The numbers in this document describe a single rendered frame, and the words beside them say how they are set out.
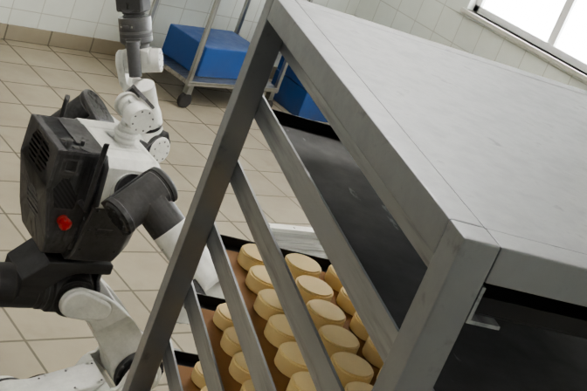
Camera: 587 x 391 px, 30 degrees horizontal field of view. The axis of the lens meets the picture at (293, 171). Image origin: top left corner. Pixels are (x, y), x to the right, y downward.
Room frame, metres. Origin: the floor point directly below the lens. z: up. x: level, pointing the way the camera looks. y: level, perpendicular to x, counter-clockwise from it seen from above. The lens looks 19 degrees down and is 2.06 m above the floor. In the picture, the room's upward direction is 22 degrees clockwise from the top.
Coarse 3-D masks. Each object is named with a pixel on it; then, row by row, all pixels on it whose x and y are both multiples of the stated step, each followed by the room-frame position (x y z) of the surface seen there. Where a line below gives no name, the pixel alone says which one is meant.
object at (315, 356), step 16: (240, 176) 1.26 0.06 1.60; (240, 192) 1.24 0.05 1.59; (240, 208) 1.22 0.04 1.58; (256, 208) 1.17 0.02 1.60; (256, 224) 1.15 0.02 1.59; (256, 240) 1.14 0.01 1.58; (272, 240) 1.10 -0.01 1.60; (272, 256) 1.08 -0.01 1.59; (272, 272) 1.06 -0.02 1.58; (288, 272) 1.03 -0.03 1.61; (288, 288) 1.01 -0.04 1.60; (288, 304) 1.00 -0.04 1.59; (304, 304) 0.97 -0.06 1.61; (288, 320) 0.98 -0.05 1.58; (304, 320) 0.95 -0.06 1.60; (304, 336) 0.94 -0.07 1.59; (304, 352) 0.93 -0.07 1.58; (320, 352) 0.90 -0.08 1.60; (320, 368) 0.89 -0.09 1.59; (320, 384) 0.87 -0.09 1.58; (336, 384) 0.85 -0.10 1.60
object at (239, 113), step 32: (256, 32) 1.29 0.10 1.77; (256, 64) 1.28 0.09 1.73; (256, 96) 1.28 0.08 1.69; (224, 128) 1.28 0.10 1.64; (224, 160) 1.28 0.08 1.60; (224, 192) 1.29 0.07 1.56; (192, 224) 1.28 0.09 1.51; (192, 256) 1.28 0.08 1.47; (160, 288) 1.30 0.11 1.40; (160, 320) 1.28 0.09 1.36; (160, 352) 1.29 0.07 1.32; (128, 384) 1.28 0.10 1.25
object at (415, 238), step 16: (288, 64) 1.24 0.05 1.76; (304, 80) 1.18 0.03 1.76; (320, 96) 1.12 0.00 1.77; (336, 128) 1.05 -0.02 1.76; (352, 144) 1.00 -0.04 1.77; (368, 176) 0.95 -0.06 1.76; (384, 192) 0.91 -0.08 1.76; (400, 208) 0.87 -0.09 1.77; (400, 224) 0.86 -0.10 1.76; (416, 240) 0.83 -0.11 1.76; (432, 256) 0.79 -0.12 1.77; (480, 288) 0.72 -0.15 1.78; (480, 320) 0.73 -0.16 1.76
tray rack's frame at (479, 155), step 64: (320, 64) 1.07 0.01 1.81; (384, 64) 1.15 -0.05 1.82; (448, 64) 1.28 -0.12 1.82; (384, 128) 0.90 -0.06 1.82; (448, 128) 0.99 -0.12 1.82; (512, 128) 1.09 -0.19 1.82; (576, 128) 1.21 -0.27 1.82; (448, 192) 0.79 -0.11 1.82; (512, 192) 0.86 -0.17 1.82; (576, 192) 0.94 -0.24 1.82; (448, 256) 0.72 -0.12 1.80; (512, 256) 0.72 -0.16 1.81; (576, 256) 0.76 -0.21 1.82; (448, 320) 0.71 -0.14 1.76; (384, 384) 0.72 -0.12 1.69
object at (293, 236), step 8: (272, 224) 2.90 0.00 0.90; (280, 224) 2.93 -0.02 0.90; (280, 232) 2.90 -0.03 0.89; (288, 232) 2.92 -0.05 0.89; (296, 232) 2.93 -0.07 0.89; (304, 232) 2.95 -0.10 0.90; (312, 232) 2.97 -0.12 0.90; (280, 240) 2.91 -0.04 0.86; (288, 240) 2.93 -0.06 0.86; (296, 240) 2.94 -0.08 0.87; (304, 240) 2.96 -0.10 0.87; (312, 240) 2.98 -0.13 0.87; (296, 248) 2.95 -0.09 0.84; (304, 248) 2.97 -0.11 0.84; (312, 248) 2.98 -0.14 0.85; (320, 248) 3.00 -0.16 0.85
